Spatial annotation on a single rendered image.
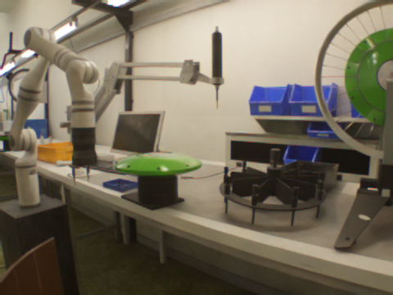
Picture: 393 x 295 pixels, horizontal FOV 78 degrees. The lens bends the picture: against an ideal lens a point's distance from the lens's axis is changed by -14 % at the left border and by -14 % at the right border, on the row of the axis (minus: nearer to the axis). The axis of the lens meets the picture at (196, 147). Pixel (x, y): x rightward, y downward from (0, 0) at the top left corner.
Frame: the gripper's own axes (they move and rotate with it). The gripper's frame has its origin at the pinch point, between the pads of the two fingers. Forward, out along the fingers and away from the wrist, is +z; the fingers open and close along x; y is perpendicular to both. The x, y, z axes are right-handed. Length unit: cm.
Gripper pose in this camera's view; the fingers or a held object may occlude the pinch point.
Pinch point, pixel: (81, 183)
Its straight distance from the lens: 92.9
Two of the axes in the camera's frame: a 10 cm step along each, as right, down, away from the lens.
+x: 5.3, -1.0, 8.4
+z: 0.0, 9.9, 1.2
